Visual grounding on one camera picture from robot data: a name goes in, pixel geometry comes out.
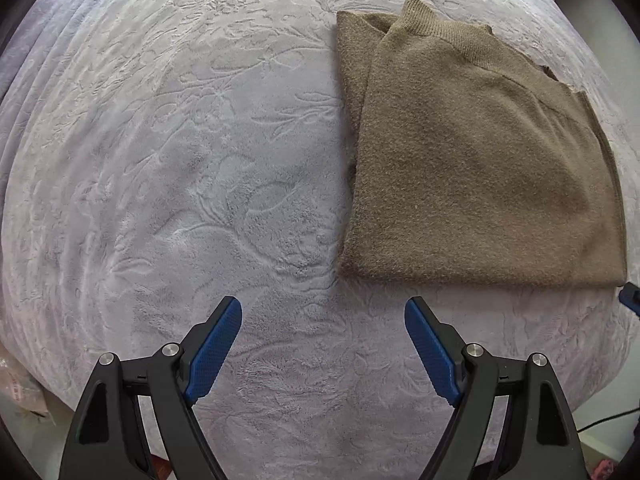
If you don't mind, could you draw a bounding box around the lavender embossed bed blanket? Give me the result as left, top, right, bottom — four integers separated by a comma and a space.
1, 0, 639, 479

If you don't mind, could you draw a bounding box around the plastic bag on floor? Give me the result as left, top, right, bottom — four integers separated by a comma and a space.
0, 346, 52, 422

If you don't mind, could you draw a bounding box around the black cable on floor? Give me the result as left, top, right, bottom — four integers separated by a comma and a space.
577, 406, 640, 435

